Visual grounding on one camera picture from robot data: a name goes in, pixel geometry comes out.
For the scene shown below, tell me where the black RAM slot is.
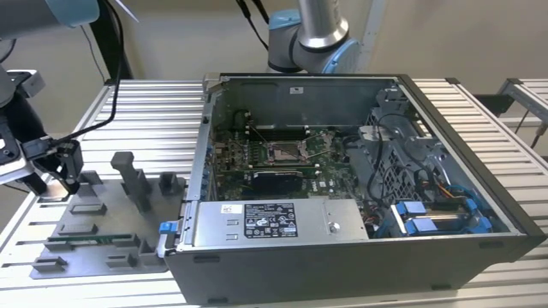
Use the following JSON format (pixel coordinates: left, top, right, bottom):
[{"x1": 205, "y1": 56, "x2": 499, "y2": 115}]
[
  {"x1": 250, "y1": 132, "x2": 309, "y2": 141},
  {"x1": 249, "y1": 126, "x2": 309, "y2": 134}
]

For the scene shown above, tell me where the metal socket cover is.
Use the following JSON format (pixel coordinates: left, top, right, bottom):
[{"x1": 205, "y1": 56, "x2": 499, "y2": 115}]
[{"x1": 298, "y1": 133, "x2": 334, "y2": 160}]

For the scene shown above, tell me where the green RAM stick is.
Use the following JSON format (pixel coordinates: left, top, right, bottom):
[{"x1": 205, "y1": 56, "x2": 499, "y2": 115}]
[{"x1": 46, "y1": 234, "x2": 134, "y2": 245}]

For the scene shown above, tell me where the grey metal drive cage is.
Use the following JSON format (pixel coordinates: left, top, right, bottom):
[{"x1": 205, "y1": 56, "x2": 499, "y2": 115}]
[{"x1": 345, "y1": 88, "x2": 514, "y2": 239}]

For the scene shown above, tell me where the aluminium frame table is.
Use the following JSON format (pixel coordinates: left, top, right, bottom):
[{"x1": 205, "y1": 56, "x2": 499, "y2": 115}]
[{"x1": 497, "y1": 77, "x2": 548, "y2": 130}]

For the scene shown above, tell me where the coloured wire bundle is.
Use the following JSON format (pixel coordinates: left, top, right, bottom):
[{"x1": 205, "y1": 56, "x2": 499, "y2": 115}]
[{"x1": 439, "y1": 183, "x2": 467, "y2": 200}]

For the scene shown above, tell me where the black graphics card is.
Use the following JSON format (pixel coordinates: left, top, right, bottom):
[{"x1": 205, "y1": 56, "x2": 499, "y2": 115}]
[{"x1": 249, "y1": 169, "x2": 305, "y2": 197}]

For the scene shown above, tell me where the thin wire locking lever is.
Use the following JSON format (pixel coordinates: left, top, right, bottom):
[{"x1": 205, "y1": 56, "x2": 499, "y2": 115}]
[{"x1": 250, "y1": 125, "x2": 270, "y2": 143}]

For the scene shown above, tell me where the black upright post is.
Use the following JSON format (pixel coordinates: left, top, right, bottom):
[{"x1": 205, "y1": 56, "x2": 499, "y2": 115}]
[{"x1": 87, "y1": 19, "x2": 134, "y2": 81}]

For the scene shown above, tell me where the black open PC case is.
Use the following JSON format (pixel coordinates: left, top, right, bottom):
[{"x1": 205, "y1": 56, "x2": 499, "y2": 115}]
[{"x1": 155, "y1": 73, "x2": 546, "y2": 304}]

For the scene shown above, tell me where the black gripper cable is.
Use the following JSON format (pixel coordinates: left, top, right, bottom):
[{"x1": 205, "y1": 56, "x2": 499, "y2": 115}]
[{"x1": 51, "y1": 0, "x2": 130, "y2": 144}]

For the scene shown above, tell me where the grey parts rack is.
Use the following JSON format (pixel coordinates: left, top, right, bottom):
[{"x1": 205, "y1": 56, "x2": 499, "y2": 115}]
[{"x1": 27, "y1": 150, "x2": 190, "y2": 280}]

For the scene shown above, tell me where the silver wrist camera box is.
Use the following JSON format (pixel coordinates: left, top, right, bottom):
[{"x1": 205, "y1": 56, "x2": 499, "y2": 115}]
[{"x1": 0, "y1": 128, "x2": 31, "y2": 186}]

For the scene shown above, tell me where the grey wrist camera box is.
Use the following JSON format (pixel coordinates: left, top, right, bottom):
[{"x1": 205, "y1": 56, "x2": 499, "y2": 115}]
[{"x1": 6, "y1": 69, "x2": 46, "y2": 98}]

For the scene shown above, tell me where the silver power supply unit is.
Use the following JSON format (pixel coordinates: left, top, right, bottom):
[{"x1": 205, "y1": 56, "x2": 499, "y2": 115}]
[{"x1": 191, "y1": 198, "x2": 370, "y2": 248}]

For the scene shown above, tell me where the silver square CPU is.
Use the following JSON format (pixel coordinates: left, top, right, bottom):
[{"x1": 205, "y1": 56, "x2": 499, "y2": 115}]
[{"x1": 43, "y1": 175, "x2": 70, "y2": 201}]

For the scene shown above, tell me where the black wire in case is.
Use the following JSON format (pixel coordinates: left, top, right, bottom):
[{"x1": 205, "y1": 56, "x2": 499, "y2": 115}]
[{"x1": 366, "y1": 114, "x2": 434, "y2": 207}]

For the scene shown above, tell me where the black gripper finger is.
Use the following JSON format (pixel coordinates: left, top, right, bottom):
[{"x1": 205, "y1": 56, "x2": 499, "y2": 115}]
[
  {"x1": 19, "y1": 137, "x2": 85, "y2": 196},
  {"x1": 15, "y1": 156, "x2": 65, "y2": 197}
]

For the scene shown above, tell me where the CPU socket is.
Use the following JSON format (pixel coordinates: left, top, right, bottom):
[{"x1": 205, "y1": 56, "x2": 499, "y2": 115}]
[{"x1": 263, "y1": 141, "x2": 307, "y2": 165}]

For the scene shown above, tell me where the green motherboard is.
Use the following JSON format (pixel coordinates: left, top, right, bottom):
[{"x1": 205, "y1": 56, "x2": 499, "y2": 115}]
[{"x1": 209, "y1": 126, "x2": 369, "y2": 206}]

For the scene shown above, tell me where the blue disk carrier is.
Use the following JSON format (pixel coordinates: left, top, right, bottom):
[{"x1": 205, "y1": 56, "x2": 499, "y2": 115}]
[
  {"x1": 393, "y1": 198, "x2": 478, "y2": 215},
  {"x1": 402, "y1": 214, "x2": 491, "y2": 237}
]

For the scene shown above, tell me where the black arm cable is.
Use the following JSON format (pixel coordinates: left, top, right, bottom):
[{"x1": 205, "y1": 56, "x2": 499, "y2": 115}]
[{"x1": 233, "y1": 0, "x2": 271, "y2": 53}]

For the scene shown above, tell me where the black box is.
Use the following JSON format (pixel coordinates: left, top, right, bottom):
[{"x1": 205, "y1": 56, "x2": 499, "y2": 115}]
[{"x1": 471, "y1": 93, "x2": 515, "y2": 117}]

